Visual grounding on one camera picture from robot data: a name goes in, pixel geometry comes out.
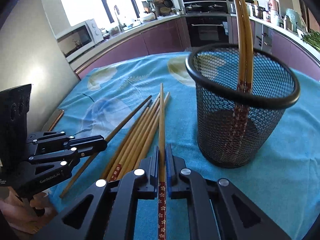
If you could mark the bamboo chopstick red floral end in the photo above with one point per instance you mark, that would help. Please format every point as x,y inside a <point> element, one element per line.
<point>162,184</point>

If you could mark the black range hood stove unit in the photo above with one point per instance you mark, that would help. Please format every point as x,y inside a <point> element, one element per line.
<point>206,6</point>

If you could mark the blue floral tablecloth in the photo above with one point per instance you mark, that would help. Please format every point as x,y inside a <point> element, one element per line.
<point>282,179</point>

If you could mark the dark brown wooden chopstick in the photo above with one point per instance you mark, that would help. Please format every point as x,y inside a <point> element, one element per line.
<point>107,139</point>

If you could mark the purple kitchen cabinets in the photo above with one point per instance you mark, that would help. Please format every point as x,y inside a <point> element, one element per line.
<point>171,34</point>

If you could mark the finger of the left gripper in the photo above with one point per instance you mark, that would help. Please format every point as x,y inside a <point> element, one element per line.
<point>47,137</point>
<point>65,152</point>

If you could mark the bamboo chopstick pile piece three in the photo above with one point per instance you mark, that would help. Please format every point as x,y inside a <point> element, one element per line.
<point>140,140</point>

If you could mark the bamboo chopstick pile piece two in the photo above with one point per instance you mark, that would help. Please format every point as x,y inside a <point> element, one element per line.
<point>135,139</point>

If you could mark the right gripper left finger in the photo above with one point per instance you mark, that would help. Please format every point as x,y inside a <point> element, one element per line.
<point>106,210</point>

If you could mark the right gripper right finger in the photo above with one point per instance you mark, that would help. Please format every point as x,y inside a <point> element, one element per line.
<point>217,209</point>

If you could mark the green leafy vegetables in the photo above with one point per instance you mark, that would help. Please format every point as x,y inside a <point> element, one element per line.
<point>312,38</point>

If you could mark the white microwave oven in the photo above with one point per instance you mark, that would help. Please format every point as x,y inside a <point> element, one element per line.
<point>78,39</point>

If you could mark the steel cooking pot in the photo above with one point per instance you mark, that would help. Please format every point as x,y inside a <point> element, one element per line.
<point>258,11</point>

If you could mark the left hand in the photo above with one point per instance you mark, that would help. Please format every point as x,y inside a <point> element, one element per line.
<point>28,217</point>

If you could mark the black mesh utensil holder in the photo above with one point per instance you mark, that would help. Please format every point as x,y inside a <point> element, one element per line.
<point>232,125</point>

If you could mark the black built-in oven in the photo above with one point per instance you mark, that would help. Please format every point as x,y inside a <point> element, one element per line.
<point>204,30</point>

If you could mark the chrome kitchen faucet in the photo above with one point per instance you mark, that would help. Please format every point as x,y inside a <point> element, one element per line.
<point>118,17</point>

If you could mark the light green kitchen appliance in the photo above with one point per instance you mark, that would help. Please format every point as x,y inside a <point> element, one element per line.
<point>296,20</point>

